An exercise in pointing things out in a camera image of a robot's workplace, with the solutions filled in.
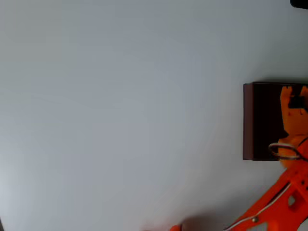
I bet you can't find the dark brown open box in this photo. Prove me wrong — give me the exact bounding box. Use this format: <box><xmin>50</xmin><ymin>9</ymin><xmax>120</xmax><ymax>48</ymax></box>
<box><xmin>242</xmin><ymin>81</ymin><xmax>308</xmax><ymax>161</ymax></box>

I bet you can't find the black object at edge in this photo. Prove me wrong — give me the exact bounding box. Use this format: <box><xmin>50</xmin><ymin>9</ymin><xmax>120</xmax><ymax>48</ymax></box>
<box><xmin>290</xmin><ymin>0</ymin><xmax>308</xmax><ymax>10</ymax></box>

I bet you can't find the looped servo wire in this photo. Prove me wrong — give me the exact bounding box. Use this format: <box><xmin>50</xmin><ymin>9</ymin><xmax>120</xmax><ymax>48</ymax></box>
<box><xmin>268</xmin><ymin>142</ymin><xmax>302</xmax><ymax>160</ymax></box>

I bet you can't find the dark camera cable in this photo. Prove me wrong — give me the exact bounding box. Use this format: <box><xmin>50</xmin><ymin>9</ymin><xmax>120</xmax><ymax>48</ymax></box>
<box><xmin>297</xmin><ymin>136</ymin><xmax>308</xmax><ymax>161</ymax></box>

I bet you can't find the small black gripper camera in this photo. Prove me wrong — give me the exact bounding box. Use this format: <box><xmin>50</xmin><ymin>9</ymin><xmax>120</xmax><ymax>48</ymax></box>
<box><xmin>288</xmin><ymin>95</ymin><xmax>307</xmax><ymax>109</ymax></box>

